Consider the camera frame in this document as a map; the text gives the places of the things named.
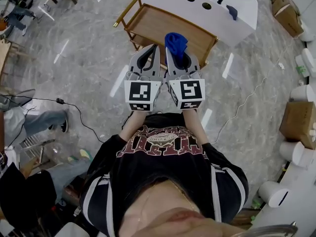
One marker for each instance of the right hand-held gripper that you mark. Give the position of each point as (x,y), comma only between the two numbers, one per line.
(190,90)

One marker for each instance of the dark hand shower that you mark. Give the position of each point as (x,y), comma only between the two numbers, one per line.
(232,11)

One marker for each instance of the person's eyeglasses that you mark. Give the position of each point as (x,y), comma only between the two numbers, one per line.
(271,229)

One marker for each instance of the person's left forearm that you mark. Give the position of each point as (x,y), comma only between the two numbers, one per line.
(133,125)

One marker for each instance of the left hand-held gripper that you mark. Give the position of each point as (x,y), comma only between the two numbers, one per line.
(142,92)

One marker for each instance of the black bathtub knob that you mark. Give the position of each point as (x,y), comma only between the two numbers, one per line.
(219,1)

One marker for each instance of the person's right forearm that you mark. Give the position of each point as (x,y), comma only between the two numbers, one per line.
(195,125)

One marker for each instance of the wooden serving cart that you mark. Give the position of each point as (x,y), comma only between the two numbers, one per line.
(170,28)

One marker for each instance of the light wooden table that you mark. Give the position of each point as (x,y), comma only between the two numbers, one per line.
(6,55)

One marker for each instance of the blue cloth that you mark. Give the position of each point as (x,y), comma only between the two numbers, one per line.
(175,43)

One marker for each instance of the person's chin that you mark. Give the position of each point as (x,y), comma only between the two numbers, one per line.
(172,221)

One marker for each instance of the closed cardboard box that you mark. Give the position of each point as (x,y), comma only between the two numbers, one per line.
(298,122)

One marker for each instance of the person's black printed t-shirt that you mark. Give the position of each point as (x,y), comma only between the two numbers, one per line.
(160,171)

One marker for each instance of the white bathtub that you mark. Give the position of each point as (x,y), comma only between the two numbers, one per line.
(229,28)

